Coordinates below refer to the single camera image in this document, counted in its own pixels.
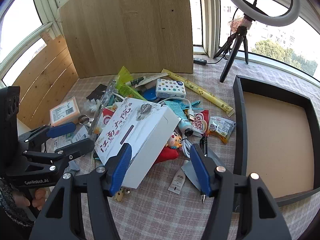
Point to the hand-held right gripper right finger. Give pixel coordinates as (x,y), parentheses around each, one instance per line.
(200,170)

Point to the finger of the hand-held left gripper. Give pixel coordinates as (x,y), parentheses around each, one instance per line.
(61,130)
(75,147)

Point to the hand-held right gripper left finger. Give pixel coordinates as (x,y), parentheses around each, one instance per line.
(122,167)

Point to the grey foil sachet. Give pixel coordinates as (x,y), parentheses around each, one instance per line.
(188,172)

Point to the white printed tissue box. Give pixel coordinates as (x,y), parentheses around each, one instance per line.
(135,135)

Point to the clear plastic packet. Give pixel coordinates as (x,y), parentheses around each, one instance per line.
(110,92)

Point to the black tray container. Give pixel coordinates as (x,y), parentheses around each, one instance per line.
(275,142)

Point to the person's left hand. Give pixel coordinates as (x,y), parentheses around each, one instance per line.
(38,200)

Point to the orange soap packet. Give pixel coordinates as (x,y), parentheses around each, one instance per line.
(63,111)

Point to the metal eyelash curler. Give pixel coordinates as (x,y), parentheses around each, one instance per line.
(83,119)

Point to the black pen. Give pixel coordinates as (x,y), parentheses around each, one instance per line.
(203,143)

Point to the red fabric pouch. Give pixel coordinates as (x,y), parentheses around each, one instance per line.
(167,155)

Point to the cartoon figure toy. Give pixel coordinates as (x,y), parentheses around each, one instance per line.
(173,140)

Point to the orange sauce packet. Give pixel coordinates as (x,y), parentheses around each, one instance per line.
(220,128)

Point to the black sachet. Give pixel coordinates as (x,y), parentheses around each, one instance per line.
(96,93)

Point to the pine wood panel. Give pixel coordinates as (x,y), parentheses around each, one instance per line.
(47,80)

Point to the teal tube black cap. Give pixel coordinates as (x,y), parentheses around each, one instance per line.
(178,115)

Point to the teal plastic clothespin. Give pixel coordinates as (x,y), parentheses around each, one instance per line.
(113,99)

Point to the blue plastic clothespin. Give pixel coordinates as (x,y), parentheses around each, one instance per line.
(195,103)

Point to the lime green tube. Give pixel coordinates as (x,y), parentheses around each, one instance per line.
(128,91)

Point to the blue round plastic item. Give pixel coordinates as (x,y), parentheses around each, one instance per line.
(150,95)

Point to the long yellow star-print packet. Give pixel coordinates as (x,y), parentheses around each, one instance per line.
(200,90)

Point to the green marker pen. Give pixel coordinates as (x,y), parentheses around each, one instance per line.
(135,80)

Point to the dotted tissue pack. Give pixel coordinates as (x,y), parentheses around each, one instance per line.
(170,87)

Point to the white paper packet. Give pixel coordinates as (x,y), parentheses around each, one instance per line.
(148,80)

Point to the black USB hub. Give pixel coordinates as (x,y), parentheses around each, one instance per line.
(200,61)

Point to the black tripod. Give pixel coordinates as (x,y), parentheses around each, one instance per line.
(231,55)

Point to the white window frame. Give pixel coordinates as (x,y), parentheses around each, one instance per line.
(210,17)

